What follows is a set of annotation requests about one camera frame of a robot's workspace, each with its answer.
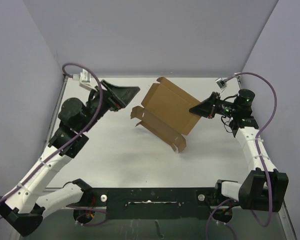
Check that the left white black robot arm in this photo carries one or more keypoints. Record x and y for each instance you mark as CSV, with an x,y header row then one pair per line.
x,y
25,207

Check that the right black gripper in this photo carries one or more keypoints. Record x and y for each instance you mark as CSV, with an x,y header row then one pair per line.
x,y
205,109

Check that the brown cardboard paper box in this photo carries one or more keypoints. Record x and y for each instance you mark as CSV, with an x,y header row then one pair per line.
x,y
164,112

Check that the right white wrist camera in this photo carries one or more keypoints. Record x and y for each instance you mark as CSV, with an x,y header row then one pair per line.
x,y
222,84

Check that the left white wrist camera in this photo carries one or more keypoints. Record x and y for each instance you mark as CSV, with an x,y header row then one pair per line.
x,y
84,80

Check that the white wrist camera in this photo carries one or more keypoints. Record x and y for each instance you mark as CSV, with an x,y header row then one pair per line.
x,y
222,84
84,80

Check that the aluminium table frame rail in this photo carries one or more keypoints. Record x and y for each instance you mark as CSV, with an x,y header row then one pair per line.
x,y
14,235

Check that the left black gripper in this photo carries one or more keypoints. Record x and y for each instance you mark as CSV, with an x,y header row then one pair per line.
x,y
117,96

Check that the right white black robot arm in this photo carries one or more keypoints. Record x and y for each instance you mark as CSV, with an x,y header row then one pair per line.
x,y
264,187

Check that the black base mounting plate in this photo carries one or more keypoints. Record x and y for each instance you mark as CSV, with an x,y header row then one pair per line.
x,y
145,203

